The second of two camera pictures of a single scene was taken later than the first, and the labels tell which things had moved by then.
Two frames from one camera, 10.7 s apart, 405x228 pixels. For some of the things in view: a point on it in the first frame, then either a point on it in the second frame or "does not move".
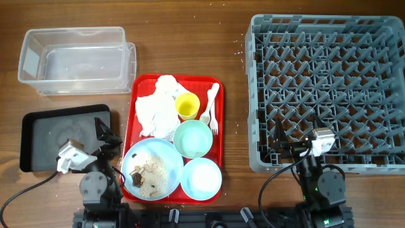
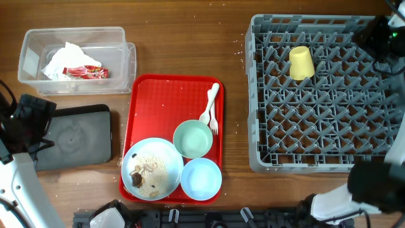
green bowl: [193, 139] does not move
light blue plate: [152, 169] does not move
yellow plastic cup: [187, 105] to [301, 63]
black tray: [43, 133] does not move
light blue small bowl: [200, 178] does not move
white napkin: [157, 113] to [69, 56]
